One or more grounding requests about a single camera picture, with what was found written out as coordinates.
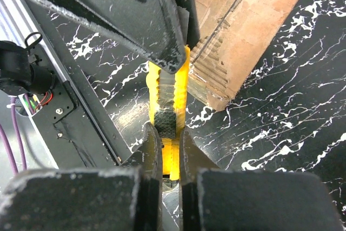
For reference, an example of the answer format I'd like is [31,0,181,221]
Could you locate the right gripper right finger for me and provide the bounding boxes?
[179,129,343,230]

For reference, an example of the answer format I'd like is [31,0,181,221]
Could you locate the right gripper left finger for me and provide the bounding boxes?
[1,123,162,230]

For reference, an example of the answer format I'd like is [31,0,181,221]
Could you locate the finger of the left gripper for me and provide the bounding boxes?
[175,0,200,49]
[30,0,186,74]

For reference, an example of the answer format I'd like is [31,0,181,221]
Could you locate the brown cardboard express box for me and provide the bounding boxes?
[188,0,298,111]

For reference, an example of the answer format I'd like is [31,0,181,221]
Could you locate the yellow utility knife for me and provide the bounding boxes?
[146,45,190,182]

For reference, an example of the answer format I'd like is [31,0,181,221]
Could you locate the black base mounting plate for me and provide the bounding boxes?
[27,2,143,168]

